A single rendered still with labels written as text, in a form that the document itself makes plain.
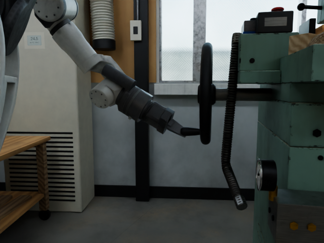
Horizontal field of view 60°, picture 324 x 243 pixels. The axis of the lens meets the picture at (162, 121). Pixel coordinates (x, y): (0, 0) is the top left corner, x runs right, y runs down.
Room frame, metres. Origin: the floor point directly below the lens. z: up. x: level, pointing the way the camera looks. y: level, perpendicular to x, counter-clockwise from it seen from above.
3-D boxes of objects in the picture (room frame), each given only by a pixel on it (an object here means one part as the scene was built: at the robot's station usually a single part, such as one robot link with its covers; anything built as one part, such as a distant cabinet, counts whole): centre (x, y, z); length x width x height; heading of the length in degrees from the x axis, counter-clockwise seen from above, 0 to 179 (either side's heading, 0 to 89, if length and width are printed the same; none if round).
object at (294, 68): (0.74, -0.35, 0.87); 0.61 x 0.30 x 0.06; 169
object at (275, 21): (0.75, -0.27, 0.99); 0.13 x 0.11 x 0.06; 169
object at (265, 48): (0.76, -0.27, 0.91); 0.15 x 0.14 x 0.09; 169
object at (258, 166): (0.53, -0.21, 0.65); 0.06 x 0.04 x 0.08; 169
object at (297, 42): (0.62, -0.30, 0.92); 0.04 x 0.03 x 0.04; 31
